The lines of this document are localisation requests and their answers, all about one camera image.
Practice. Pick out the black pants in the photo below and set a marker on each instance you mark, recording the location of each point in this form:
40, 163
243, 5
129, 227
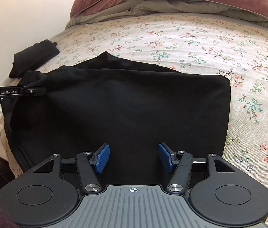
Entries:
131, 106

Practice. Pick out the grey blanket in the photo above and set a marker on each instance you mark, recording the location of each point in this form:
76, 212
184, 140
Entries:
136, 8

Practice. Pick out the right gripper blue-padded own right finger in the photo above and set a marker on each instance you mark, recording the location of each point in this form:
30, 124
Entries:
168, 157

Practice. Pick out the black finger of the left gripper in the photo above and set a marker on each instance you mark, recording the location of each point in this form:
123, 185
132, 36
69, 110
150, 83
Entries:
34, 90

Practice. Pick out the floral bed sheet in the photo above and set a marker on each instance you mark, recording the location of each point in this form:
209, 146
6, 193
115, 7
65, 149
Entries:
198, 44

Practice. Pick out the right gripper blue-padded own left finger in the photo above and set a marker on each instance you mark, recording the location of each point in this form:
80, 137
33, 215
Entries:
100, 158

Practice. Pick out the folded black garment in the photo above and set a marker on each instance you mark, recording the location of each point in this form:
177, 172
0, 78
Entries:
33, 57

